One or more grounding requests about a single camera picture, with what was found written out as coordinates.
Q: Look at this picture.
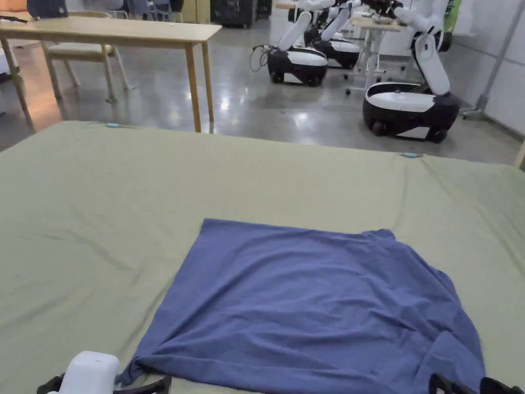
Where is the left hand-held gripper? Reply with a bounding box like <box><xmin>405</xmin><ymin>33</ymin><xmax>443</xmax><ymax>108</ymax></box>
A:
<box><xmin>36</xmin><ymin>350</ymin><xmax>173</xmax><ymax>394</ymax></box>

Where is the blue shirt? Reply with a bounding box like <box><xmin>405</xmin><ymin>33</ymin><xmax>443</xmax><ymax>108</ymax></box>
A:
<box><xmin>121</xmin><ymin>218</ymin><xmax>487</xmax><ymax>394</ymax></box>

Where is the bed with pale green sheet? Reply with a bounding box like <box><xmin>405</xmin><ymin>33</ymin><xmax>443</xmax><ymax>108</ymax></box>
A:
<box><xmin>0</xmin><ymin>121</ymin><xmax>525</xmax><ymax>394</ymax></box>

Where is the large white wheeled robot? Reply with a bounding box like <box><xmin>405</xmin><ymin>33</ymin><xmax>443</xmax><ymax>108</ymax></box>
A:
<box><xmin>362</xmin><ymin>0</ymin><xmax>461</xmax><ymax>144</ymax></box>

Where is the wooden chair with cushion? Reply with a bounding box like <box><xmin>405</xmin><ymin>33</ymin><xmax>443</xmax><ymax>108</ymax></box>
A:
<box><xmin>40</xmin><ymin>11</ymin><xmax>130</xmax><ymax>103</ymax></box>

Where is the white-legged desk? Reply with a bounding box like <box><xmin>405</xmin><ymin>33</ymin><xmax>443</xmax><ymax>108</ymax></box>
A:
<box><xmin>345</xmin><ymin>15</ymin><xmax>412</xmax><ymax>97</ymax></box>

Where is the long wooden table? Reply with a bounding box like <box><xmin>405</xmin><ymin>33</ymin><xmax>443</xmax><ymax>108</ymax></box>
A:
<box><xmin>0</xmin><ymin>15</ymin><xmax>223</xmax><ymax>133</ymax></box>

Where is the dark bag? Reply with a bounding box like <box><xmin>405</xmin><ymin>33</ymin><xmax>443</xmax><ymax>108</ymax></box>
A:
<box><xmin>26</xmin><ymin>0</ymin><xmax>70</xmax><ymax>19</ymax></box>

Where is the black equipment case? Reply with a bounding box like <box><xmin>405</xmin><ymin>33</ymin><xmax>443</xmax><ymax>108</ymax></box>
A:
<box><xmin>210</xmin><ymin>0</ymin><xmax>260</xmax><ymax>29</ymax></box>

